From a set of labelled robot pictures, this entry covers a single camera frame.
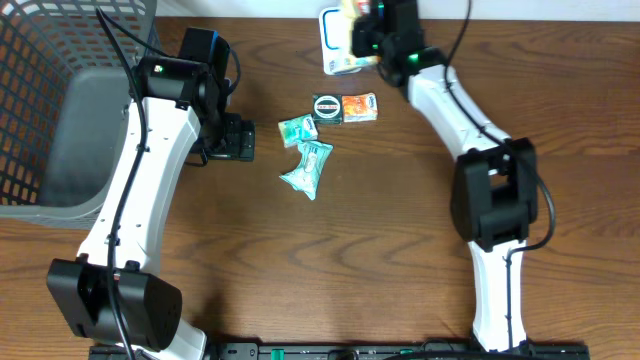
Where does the cream snack bag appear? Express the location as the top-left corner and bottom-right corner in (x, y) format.
(333, 0), (378, 74)

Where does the orange snack packet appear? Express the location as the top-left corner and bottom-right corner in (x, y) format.
(342, 93), (378, 123)

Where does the teal white tissue packet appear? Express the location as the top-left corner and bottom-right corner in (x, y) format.
(280, 141), (333, 201)

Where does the green Zam-Buk ointment box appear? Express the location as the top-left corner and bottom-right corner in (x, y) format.
(312, 94), (343, 125)

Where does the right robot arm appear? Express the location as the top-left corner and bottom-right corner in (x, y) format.
(351, 1), (538, 353)

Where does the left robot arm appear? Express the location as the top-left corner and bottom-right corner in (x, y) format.
(46, 28), (256, 359)

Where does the white barcode scanner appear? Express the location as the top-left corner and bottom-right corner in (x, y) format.
(318, 7), (360, 76)

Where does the grey plastic mesh basket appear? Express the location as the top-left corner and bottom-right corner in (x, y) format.
(1, 0), (159, 229)

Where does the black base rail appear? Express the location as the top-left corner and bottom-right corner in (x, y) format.
(88, 341), (591, 360)

